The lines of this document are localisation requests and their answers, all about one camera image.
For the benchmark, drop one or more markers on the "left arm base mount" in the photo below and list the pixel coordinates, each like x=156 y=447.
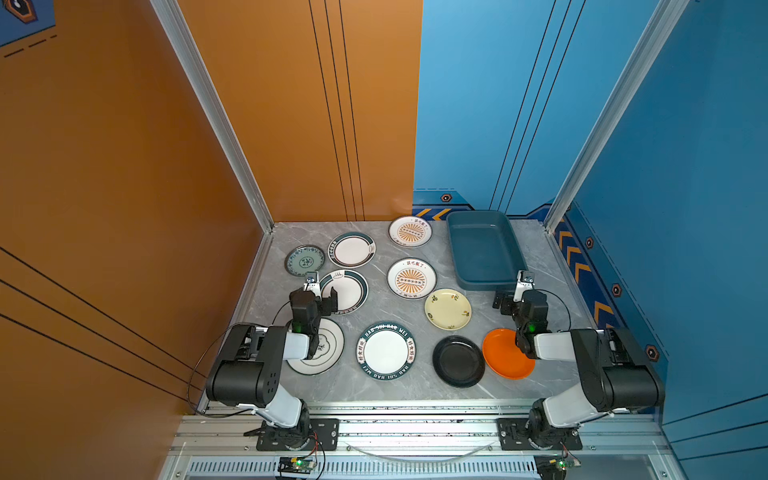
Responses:
x=322 y=433

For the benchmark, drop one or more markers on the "small green patterned plate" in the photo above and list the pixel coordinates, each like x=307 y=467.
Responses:
x=304 y=259

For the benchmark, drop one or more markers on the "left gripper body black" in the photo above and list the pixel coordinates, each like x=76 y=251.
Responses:
x=325 y=302

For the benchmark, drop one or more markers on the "white plate green lettered rim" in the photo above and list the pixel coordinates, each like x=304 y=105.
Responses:
x=386 y=351

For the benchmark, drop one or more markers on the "black plate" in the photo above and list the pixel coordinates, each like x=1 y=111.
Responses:
x=458 y=361

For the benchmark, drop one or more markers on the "white plate flower outline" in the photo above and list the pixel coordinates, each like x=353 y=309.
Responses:
x=328 y=352

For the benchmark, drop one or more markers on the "aluminium corner post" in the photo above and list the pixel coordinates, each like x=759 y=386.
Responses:
x=652 y=40
x=176 y=29

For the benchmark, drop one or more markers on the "green circuit board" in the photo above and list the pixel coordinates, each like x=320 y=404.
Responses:
x=297 y=468
x=555 y=468

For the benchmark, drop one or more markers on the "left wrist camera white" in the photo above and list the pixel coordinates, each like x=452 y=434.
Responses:
x=312 y=284

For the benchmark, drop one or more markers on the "left green circuit board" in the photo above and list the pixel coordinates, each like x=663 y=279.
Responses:
x=297 y=468

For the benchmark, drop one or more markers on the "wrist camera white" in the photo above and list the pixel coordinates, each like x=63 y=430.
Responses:
x=525 y=281
x=312 y=284

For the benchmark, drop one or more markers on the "white orange sunburst plate front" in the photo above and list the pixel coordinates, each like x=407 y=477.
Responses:
x=411 y=278

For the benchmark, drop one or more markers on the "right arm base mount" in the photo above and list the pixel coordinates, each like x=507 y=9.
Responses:
x=518 y=434

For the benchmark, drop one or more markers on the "right green circuit board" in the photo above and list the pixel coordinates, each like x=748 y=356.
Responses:
x=555 y=468

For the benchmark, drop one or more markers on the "right aluminium corner post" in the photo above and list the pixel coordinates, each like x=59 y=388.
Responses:
x=652 y=40

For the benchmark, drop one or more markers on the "left aluminium corner post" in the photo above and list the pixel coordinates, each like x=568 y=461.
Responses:
x=176 y=29

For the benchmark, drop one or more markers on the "aluminium frame rail front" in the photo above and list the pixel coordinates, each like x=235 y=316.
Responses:
x=418 y=427

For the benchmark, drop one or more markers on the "teal plastic bin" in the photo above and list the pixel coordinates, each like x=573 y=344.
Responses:
x=485 y=250

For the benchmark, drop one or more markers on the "white orange sunburst plate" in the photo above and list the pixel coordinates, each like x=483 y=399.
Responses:
x=410 y=231
x=411 y=278

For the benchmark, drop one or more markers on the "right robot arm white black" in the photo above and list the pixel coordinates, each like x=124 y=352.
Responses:
x=614 y=372

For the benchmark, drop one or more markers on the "white plate dark green rim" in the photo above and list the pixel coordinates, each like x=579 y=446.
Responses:
x=351 y=250

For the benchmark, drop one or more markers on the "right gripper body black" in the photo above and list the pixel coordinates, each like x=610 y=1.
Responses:
x=507 y=303

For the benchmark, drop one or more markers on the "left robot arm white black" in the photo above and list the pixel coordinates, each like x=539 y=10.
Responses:
x=246 y=372

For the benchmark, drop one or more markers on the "cream yellow plate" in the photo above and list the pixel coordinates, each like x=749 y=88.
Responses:
x=448 y=309

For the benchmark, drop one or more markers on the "white orange sunburst plate back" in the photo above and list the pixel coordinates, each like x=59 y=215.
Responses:
x=410 y=231

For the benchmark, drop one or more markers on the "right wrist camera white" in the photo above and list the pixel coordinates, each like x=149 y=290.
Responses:
x=525 y=281

